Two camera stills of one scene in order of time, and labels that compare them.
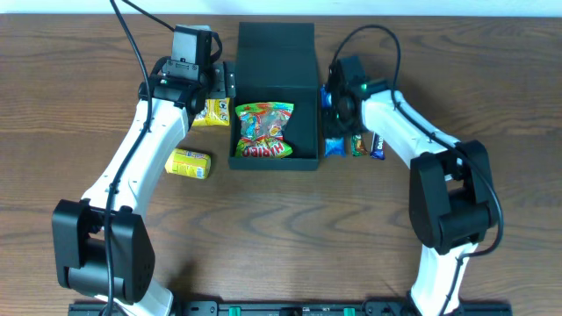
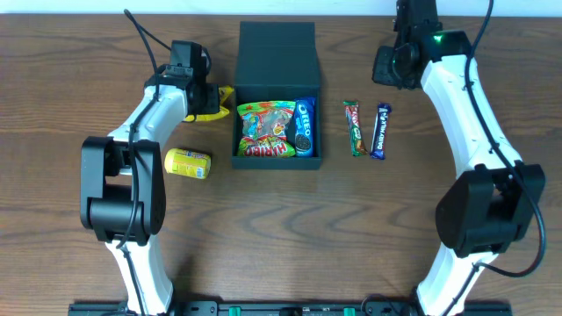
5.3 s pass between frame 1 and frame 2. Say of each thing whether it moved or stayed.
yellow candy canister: stayed
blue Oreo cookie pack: moved
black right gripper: moved
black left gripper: moved
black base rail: stayed
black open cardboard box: stayed
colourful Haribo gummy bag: stayed
